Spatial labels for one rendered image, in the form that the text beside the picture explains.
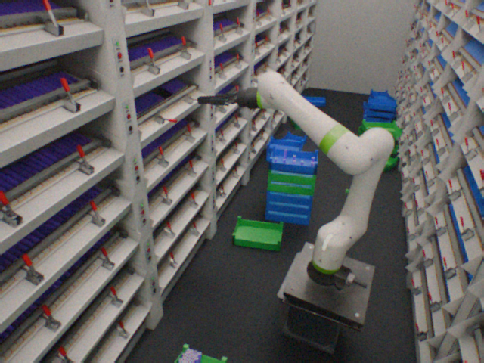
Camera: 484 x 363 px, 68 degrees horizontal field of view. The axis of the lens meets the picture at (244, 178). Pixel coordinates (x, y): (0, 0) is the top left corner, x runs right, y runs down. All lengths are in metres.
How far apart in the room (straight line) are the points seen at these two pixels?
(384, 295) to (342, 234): 0.74
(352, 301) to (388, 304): 0.54
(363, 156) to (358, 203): 0.33
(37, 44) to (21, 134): 0.21
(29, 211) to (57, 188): 0.11
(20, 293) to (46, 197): 0.26
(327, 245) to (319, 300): 0.24
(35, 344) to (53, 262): 0.24
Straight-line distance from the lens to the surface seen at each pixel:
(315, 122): 1.31
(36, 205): 1.09
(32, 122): 1.06
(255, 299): 2.00
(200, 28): 1.80
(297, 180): 2.31
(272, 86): 1.39
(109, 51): 1.20
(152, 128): 1.47
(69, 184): 1.16
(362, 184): 1.50
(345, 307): 1.60
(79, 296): 1.36
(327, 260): 1.54
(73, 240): 1.26
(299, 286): 1.60
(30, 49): 1.00
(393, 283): 2.26
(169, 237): 1.81
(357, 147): 1.27
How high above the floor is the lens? 1.52
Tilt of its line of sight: 31 degrees down
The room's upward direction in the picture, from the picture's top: 2 degrees clockwise
